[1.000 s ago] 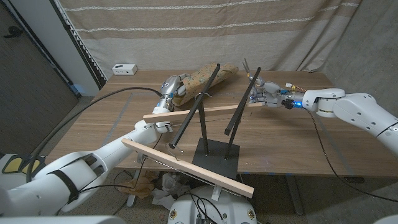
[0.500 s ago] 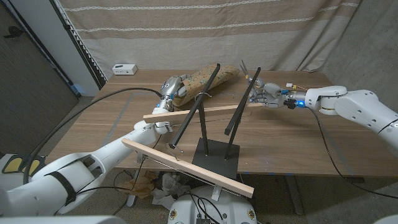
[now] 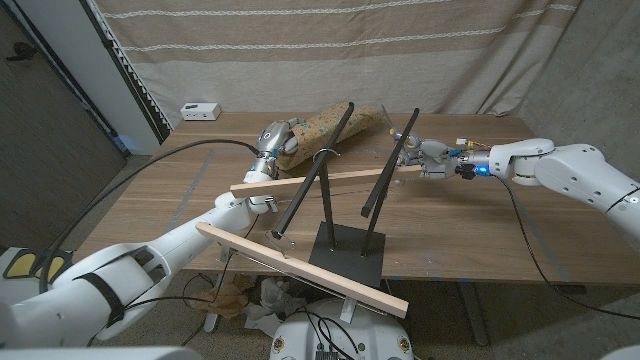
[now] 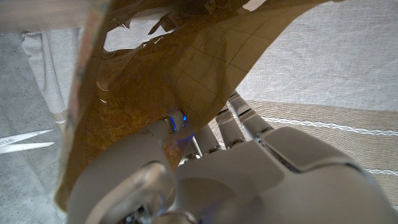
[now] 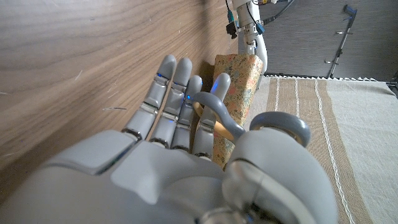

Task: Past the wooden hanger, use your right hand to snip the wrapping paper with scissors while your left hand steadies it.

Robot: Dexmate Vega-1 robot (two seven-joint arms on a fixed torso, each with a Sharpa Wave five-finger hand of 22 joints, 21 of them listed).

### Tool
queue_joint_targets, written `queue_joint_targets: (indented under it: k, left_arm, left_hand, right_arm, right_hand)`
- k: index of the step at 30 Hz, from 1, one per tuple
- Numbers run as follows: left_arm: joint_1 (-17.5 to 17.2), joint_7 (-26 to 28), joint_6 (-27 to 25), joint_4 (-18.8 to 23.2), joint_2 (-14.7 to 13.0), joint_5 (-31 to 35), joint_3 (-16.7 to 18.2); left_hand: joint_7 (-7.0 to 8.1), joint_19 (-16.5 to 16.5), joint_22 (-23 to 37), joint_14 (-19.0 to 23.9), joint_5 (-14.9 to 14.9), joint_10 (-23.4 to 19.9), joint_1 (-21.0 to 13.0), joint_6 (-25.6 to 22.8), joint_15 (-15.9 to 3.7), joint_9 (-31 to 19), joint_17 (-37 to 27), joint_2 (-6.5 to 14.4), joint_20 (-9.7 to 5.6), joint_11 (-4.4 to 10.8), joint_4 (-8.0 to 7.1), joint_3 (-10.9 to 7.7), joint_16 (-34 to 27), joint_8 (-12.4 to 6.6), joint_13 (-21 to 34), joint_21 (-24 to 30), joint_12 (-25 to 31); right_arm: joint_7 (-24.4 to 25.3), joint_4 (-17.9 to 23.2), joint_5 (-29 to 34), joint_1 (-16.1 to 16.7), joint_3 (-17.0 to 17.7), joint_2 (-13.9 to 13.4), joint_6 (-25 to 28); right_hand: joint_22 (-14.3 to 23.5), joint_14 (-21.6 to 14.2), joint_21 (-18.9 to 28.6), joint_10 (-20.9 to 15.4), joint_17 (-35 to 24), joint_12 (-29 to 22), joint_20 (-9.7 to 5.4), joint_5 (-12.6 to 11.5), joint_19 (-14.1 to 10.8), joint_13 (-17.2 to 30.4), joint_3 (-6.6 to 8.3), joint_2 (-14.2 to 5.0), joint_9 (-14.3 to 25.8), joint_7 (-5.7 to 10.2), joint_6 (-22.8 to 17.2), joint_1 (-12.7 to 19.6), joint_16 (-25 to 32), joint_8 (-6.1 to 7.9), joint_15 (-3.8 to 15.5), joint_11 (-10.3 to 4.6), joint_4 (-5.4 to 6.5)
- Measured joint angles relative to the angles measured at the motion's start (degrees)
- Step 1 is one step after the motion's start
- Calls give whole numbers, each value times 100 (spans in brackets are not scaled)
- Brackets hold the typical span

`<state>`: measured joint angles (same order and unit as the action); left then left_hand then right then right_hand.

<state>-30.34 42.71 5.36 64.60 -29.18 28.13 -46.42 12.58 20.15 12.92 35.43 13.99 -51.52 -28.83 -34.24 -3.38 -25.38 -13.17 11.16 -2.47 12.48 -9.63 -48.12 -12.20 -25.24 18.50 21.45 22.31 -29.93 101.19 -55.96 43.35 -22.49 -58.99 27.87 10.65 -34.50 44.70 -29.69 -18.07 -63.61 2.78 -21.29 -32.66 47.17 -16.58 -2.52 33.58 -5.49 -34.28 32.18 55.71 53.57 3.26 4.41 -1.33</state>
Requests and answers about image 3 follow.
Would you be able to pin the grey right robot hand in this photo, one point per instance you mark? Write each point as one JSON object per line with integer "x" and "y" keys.
{"x": 437, "y": 157}

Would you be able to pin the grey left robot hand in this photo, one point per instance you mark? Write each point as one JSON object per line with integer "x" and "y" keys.
{"x": 275, "y": 137}

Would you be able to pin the floral fabric piece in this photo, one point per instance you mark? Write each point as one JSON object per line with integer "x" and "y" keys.
{"x": 320, "y": 131}

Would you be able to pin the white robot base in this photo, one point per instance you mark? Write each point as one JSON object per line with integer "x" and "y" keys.
{"x": 360, "y": 330}

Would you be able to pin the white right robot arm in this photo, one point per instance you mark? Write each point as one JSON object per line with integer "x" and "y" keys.
{"x": 575, "y": 170}

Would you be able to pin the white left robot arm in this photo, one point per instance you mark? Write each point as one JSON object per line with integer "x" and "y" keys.
{"x": 125, "y": 275}

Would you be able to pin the black metal hanger rack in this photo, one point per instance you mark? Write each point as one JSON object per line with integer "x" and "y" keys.
{"x": 350, "y": 250}

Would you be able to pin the crumpled white paper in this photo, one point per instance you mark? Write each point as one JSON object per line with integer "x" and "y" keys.
{"x": 272, "y": 300}

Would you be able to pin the crumpled brown paper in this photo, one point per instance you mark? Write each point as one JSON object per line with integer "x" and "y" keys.
{"x": 220, "y": 300}

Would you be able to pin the upper wooden slat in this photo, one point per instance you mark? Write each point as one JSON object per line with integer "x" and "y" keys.
{"x": 300, "y": 182}

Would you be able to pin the wooden slat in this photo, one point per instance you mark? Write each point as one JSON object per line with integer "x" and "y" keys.
{"x": 310, "y": 272}
{"x": 300, "y": 182}

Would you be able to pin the small metal clip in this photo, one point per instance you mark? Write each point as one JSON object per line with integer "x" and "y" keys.
{"x": 273, "y": 205}

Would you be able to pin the white power strip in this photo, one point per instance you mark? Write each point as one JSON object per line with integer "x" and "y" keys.
{"x": 200, "y": 111}

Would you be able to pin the beige striped curtain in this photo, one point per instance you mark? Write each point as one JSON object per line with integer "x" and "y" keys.
{"x": 300, "y": 60}

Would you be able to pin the lower wooden slat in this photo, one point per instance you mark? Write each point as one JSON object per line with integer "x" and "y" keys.
{"x": 310, "y": 272}

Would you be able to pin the grey table leg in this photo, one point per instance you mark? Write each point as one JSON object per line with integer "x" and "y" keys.
{"x": 475, "y": 315}

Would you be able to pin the white table leg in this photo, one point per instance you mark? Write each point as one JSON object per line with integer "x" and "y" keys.
{"x": 212, "y": 322}

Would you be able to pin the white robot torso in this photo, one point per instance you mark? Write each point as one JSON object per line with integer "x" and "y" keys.
{"x": 100, "y": 354}

